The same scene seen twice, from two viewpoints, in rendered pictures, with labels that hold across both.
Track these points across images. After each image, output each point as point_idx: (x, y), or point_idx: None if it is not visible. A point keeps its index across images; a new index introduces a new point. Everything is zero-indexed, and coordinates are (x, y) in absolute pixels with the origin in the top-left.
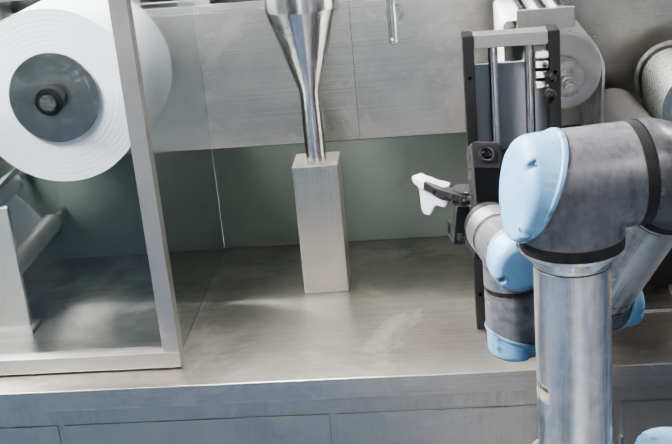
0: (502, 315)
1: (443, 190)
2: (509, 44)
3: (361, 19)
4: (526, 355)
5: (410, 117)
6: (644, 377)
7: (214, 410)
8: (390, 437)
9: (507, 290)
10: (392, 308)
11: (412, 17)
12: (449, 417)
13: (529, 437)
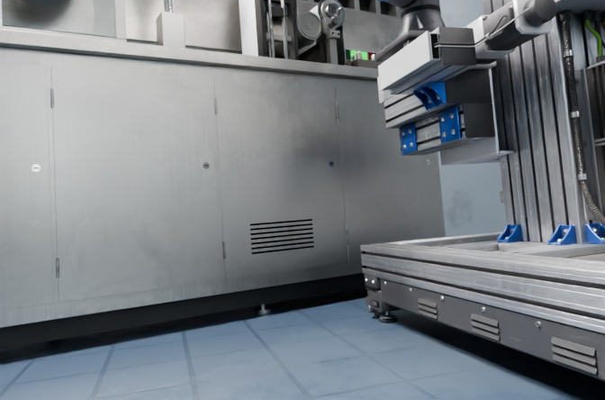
0: None
1: None
2: None
3: None
4: None
5: (197, 37)
6: (345, 70)
7: (148, 68)
8: (240, 95)
9: None
10: None
11: None
12: (267, 86)
13: (301, 102)
